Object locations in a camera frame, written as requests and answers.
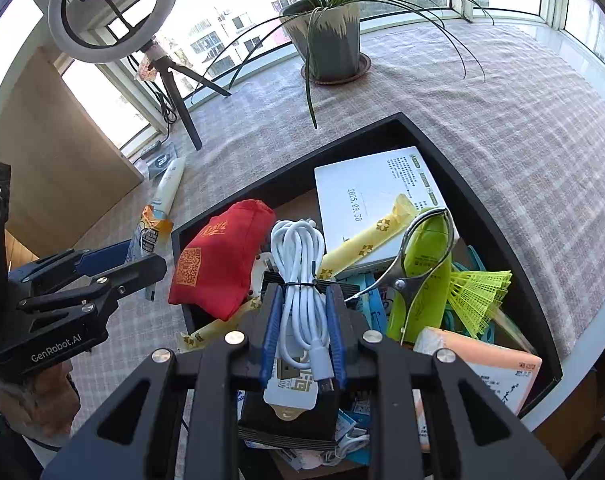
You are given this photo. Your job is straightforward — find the potted plant grey pot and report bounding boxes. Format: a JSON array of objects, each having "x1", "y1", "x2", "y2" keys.
[{"x1": 190, "y1": 0, "x2": 496, "y2": 131}]

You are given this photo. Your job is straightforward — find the yellow shuttlecock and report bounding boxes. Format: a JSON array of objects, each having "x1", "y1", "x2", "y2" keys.
[{"x1": 445, "y1": 270, "x2": 513, "y2": 339}]

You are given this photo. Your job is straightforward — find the red fabric pouch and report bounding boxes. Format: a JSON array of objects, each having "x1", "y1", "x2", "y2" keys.
[{"x1": 168, "y1": 199, "x2": 276, "y2": 322}]

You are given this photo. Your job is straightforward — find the large wooden board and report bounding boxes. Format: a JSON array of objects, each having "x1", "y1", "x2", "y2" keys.
[{"x1": 0, "y1": 46, "x2": 148, "y2": 256}]

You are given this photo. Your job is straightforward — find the small yellow white sachet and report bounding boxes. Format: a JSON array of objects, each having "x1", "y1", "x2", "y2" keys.
[{"x1": 130, "y1": 204, "x2": 174, "y2": 303}]

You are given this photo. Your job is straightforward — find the silver metal clamp tool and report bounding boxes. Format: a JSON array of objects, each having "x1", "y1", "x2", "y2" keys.
[{"x1": 343, "y1": 206, "x2": 456, "y2": 343}]

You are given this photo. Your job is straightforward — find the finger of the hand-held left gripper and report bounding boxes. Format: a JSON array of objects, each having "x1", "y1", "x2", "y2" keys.
[
  {"x1": 16, "y1": 253, "x2": 168, "y2": 315},
  {"x1": 8, "y1": 239, "x2": 134, "y2": 295}
]

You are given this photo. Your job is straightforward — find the plaid tablecloth desktop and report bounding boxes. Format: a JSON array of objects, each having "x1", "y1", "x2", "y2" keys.
[{"x1": 67, "y1": 19, "x2": 605, "y2": 431}]

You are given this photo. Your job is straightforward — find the yellow chopsticks wrapper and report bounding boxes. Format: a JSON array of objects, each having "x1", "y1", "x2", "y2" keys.
[
  {"x1": 176, "y1": 297, "x2": 263, "y2": 352},
  {"x1": 325, "y1": 194, "x2": 418, "y2": 281}
]

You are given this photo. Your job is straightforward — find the black flat packet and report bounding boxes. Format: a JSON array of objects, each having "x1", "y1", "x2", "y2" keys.
[{"x1": 146, "y1": 144, "x2": 177, "y2": 178}]

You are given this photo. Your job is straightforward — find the person's left hand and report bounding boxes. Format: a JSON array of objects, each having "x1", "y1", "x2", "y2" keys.
[{"x1": 0, "y1": 357, "x2": 82, "y2": 443}]

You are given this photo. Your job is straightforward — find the brown plant saucer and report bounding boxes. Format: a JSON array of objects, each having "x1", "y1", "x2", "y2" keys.
[{"x1": 301, "y1": 52, "x2": 372, "y2": 85}]

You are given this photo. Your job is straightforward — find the white cardboard box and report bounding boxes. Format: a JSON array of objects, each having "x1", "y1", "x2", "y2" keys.
[{"x1": 314, "y1": 147, "x2": 458, "y2": 273}]

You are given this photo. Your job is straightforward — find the orange tissue pack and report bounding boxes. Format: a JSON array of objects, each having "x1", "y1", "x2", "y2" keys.
[{"x1": 413, "y1": 326, "x2": 542, "y2": 453}]

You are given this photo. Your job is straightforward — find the black power bank white label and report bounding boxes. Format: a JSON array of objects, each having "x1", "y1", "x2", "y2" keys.
[{"x1": 237, "y1": 269, "x2": 359, "y2": 453}]

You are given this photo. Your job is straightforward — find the black storage tray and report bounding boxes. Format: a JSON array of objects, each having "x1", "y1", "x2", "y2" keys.
[{"x1": 170, "y1": 112, "x2": 564, "y2": 418}]

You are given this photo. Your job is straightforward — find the white usb cable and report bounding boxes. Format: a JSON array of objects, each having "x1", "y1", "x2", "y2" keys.
[{"x1": 270, "y1": 219, "x2": 336, "y2": 396}]

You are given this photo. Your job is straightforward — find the black cable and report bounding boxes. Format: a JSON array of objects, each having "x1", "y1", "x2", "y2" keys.
[{"x1": 125, "y1": 55, "x2": 179, "y2": 136}]

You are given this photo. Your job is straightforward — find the white tube blue cap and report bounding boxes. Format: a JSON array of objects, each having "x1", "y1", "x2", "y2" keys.
[{"x1": 150, "y1": 156, "x2": 186, "y2": 223}]

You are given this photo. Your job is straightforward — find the white ring light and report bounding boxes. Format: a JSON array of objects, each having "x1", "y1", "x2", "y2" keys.
[{"x1": 47, "y1": 0, "x2": 180, "y2": 64}]

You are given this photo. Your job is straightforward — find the pile of small packets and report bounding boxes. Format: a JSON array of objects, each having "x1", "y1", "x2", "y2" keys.
[{"x1": 237, "y1": 390, "x2": 376, "y2": 471}]

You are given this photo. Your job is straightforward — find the black tripod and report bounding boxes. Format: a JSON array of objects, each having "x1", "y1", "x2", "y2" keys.
[{"x1": 147, "y1": 35, "x2": 233, "y2": 152}]

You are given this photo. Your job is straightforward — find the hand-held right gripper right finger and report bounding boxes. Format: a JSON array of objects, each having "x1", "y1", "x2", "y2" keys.
[{"x1": 325, "y1": 282, "x2": 568, "y2": 480}]

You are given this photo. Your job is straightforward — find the orange white paper tag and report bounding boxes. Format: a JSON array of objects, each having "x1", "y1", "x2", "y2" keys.
[{"x1": 134, "y1": 56, "x2": 159, "y2": 83}]

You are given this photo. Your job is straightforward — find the green tube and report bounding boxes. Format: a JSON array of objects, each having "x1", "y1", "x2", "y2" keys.
[{"x1": 387, "y1": 207, "x2": 453, "y2": 346}]

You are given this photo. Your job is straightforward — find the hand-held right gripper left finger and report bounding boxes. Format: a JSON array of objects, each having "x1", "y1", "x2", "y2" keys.
[{"x1": 40, "y1": 282, "x2": 283, "y2": 480}]

